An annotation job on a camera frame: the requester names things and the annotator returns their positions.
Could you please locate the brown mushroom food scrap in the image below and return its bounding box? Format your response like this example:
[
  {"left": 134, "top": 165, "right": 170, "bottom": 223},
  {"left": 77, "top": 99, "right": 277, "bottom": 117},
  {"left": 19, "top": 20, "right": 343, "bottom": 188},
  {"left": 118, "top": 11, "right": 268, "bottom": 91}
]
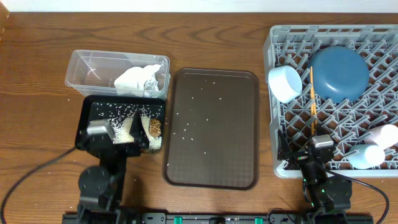
[{"left": 149, "top": 119, "right": 162, "bottom": 138}]

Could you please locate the light blue cup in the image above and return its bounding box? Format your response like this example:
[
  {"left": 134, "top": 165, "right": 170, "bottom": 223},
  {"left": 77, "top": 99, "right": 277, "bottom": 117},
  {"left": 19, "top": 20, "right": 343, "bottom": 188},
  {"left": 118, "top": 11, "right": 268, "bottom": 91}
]
[{"left": 348, "top": 144, "right": 386, "bottom": 169}]

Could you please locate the white napkin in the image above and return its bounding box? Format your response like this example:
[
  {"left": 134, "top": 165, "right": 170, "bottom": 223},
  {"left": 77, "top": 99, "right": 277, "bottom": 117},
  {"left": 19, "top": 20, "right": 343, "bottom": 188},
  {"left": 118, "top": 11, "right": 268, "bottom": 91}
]
[{"left": 114, "top": 64, "right": 161, "bottom": 95}]

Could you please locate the pink cup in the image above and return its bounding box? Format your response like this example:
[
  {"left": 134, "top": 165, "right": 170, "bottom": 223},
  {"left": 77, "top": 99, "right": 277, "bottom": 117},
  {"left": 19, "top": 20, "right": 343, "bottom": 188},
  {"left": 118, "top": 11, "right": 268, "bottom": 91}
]
[{"left": 364, "top": 124, "right": 397, "bottom": 149}]

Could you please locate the light blue rice bowl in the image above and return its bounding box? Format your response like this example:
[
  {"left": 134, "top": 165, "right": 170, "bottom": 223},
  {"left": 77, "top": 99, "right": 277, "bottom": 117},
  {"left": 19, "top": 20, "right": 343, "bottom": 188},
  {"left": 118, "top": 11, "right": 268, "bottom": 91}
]
[{"left": 268, "top": 65, "right": 302, "bottom": 103}]

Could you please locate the dark blue plate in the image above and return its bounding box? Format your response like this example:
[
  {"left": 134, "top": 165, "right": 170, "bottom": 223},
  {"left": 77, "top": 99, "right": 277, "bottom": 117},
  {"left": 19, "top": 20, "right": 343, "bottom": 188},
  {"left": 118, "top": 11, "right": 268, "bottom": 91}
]
[{"left": 307, "top": 46, "right": 369, "bottom": 103}]

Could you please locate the wooden chopstick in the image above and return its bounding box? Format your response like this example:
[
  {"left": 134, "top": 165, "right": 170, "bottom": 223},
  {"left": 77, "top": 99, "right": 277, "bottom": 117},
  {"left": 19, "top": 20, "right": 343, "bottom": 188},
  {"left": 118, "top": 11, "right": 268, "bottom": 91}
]
[
  {"left": 310, "top": 67, "right": 315, "bottom": 116},
  {"left": 311, "top": 93, "right": 318, "bottom": 134}
]

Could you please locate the yellow green snack wrapper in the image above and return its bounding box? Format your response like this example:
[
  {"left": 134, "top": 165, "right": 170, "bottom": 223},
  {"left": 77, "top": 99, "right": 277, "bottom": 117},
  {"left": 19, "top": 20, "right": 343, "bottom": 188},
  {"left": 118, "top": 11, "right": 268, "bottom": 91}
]
[{"left": 143, "top": 77, "right": 159, "bottom": 98}]

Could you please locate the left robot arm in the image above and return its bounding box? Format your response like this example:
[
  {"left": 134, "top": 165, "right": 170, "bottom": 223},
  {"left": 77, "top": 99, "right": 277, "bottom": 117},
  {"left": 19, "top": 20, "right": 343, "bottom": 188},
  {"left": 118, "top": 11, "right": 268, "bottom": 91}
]
[{"left": 75, "top": 112, "right": 149, "bottom": 224}]

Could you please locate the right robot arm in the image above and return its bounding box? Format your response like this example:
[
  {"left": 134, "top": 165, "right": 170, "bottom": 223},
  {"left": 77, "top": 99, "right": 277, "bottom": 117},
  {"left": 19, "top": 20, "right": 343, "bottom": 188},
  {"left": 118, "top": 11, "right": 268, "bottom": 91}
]
[{"left": 277, "top": 131, "right": 352, "bottom": 223}]

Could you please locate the black waste tray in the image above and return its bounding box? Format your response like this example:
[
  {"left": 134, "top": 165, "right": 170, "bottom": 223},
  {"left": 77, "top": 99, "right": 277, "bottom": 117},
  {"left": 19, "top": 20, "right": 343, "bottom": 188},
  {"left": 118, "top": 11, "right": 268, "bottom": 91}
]
[{"left": 74, "top": 94, "right": 166, "bottom": 154}]

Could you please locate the grey dishwasher rack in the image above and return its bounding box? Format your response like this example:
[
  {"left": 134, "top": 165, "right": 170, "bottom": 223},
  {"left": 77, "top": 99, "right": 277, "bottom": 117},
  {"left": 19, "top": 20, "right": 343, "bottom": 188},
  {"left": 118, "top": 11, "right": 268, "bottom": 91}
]
[{"left": 263, "top": 24, "right": 397, "bottom": 179}]

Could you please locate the spilled white rice pile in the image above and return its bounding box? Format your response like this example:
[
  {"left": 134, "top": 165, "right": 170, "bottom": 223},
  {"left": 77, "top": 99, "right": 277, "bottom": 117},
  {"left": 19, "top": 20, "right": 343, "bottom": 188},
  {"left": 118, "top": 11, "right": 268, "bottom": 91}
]
[{"left": 89, "top": 103, "right": 164, "bottom": 154}]

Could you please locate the clear plastic bin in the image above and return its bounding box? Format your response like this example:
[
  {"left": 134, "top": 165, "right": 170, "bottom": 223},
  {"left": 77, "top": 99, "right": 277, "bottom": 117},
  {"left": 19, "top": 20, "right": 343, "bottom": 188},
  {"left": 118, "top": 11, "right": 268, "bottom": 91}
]
[{"left": 65, "top": 50, "right": 170, "bottom": 100}]

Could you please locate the brown serving tray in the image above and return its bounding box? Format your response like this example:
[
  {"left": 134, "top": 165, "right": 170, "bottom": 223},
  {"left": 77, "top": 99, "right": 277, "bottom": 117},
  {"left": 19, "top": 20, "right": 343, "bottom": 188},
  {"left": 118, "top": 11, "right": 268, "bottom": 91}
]
[{"left": 162, "top": 68, "right": 259, "bottom": 190}]

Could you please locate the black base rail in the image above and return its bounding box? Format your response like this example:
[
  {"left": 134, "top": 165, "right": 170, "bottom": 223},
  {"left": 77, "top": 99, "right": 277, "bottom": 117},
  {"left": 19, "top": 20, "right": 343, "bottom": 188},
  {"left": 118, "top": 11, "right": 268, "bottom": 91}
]
[{"left": 62, "top": 213, "right": 374, "bottom": 224}]

